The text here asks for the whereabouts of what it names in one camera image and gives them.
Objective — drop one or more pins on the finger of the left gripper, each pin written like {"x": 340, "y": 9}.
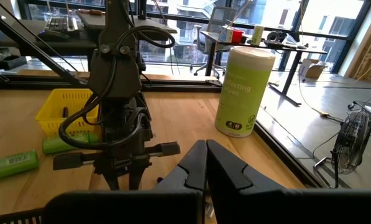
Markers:
{"x": 137, "y": 177}
{"x": 112, "y": 180}

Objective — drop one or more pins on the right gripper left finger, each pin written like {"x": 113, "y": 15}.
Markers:
{"x": 141, "y": 205}

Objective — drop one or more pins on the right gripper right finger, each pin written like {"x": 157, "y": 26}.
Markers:
{"x": 266, "y": 205}

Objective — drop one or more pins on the dark toiletry tube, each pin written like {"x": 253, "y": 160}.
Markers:
{"x": 66, "y": 112}

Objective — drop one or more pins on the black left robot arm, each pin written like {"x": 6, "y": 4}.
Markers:
{"x": 117, "y": 74}

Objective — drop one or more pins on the green travel bottle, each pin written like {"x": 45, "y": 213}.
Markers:
{"x": 11, "y": 165}
{"x": 54, "y": 145}

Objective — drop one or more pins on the yellow plastic basket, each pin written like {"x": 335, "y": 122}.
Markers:
{"x": 57, "y": 105}

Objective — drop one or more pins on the black plastic basket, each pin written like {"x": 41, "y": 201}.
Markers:
{"x": 14, "y": 216}

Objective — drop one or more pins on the black floor fan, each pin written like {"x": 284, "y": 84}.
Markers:
{"x": 353, "y": 140}

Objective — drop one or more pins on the green disinfecting wipes canister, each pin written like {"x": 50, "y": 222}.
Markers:
{"x": 244, "y": 93}

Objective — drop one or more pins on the black side desk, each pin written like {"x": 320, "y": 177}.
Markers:
{"x": 64, "y": 46}

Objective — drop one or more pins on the black computer mouse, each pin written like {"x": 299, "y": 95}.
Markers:
{"x": 53, "y": 35}

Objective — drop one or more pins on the cardboard box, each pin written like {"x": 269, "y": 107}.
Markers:
{"x": 312, "y": 68}

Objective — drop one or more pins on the black keyboard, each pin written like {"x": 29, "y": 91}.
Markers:
{"x": 61, "y": 24}

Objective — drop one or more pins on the black window desk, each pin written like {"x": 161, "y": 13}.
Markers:
{"x": 294, "y": 62}

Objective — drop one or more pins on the red box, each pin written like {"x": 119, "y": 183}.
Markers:
{"x": 235, "y": 35}

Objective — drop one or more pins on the grey mesh office chair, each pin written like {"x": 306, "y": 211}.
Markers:
{"x": 219, "y": 18}

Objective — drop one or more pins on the black tape roll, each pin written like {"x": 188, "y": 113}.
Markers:
{"x": 275, "y": 36}

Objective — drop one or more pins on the wooden pallet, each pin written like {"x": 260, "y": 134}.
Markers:
{"x": 368, "y": 59}

